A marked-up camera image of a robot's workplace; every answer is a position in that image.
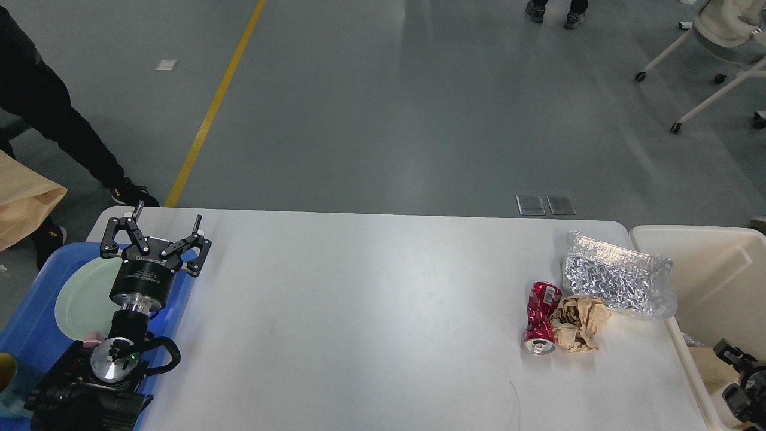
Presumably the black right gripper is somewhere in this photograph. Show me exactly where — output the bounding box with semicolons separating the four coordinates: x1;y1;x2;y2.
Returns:
712;339;765;429

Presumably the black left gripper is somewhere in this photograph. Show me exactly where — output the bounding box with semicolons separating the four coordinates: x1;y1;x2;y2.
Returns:
99;199;212;313

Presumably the light green plate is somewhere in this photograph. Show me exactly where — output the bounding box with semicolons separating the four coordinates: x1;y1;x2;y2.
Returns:
54;257;122;341

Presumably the pink ribbed mug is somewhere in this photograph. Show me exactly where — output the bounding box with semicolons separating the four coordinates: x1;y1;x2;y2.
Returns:
83;331;106;349

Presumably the brown paper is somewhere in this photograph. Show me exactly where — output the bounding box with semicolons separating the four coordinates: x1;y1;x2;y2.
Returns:
550;296;612;354

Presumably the dark teal mug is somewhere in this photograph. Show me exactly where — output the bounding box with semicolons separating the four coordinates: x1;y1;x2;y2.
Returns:
1;351;44;419

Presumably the foil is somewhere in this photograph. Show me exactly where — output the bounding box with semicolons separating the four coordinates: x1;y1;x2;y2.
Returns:
682;333;706;348
563;231;677;319

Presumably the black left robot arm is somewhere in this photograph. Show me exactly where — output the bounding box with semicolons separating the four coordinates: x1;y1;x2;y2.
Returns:
25;202;212;430

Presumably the beige plastic bin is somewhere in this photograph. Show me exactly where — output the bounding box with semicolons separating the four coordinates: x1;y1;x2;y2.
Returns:
630;224;765;430

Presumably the paper bag held by person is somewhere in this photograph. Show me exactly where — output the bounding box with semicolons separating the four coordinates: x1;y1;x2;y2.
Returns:
1;152;68;251

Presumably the crushed red can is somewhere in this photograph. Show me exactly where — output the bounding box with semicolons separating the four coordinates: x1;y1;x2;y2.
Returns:
522;281;563;356

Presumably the person in black left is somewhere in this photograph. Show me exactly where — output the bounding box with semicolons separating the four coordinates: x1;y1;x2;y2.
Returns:
0;6;161;271

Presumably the floor plate right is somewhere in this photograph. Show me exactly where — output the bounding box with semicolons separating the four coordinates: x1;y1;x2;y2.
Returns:
546;195;577;216

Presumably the floor plate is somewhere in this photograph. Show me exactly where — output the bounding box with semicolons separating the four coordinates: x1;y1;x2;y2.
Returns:
516;195;546;216
546;195;577;216

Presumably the floor plate left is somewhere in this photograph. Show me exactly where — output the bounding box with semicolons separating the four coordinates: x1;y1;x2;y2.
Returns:
516;195;546;216

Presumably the person leg far right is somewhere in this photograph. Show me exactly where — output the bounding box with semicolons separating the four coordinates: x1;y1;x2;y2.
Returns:
525;0;589;31

